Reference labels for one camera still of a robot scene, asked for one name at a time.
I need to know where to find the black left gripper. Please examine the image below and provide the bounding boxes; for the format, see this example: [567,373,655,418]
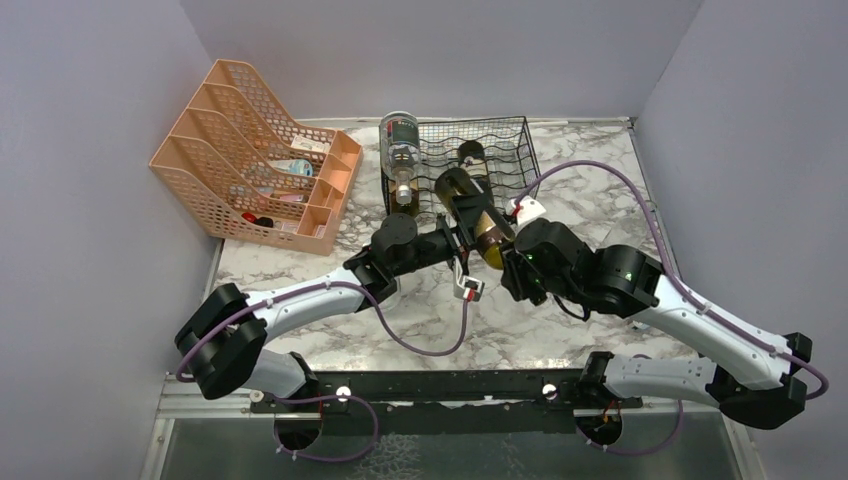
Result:
[392,193,491,278]

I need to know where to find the green bottle silver foil neck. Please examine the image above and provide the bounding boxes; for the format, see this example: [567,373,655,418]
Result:
[435,167,515,270]

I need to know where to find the dark green wine bottle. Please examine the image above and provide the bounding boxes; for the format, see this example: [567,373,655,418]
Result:
[457,140,492,195]

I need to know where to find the green labelled wine bottle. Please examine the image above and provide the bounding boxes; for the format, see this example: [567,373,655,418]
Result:
[388,188,420,219]

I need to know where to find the clear round glass bottle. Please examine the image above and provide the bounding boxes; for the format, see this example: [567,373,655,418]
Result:
[380,283,403,313]

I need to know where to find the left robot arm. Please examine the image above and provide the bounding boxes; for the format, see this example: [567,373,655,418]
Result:
[175,194,494,411]

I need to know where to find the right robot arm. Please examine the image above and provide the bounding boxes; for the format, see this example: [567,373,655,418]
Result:
[501,218,812,430]

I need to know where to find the red and black small items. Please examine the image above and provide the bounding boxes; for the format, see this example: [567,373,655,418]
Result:
[241,212,275,228]

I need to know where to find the pink tube item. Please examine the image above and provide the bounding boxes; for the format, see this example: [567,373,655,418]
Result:
[257,187,308,205]

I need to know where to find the peach plastic file organizer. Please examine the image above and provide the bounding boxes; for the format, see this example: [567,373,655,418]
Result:
[149,59,363,255]

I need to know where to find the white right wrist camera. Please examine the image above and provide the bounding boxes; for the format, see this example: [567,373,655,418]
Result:
[505,196,547,230]

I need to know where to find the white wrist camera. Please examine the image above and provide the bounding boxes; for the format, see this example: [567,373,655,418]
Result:
[505,196,547,230]
[452,257,485,302]

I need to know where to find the black wire wine rack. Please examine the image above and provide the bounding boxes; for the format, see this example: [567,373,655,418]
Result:
[381,116,540,224]

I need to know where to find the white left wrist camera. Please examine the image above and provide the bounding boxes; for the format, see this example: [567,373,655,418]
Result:
[452,257,485,302]

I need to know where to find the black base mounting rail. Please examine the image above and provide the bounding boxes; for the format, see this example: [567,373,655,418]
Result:
[249,368,642,436]

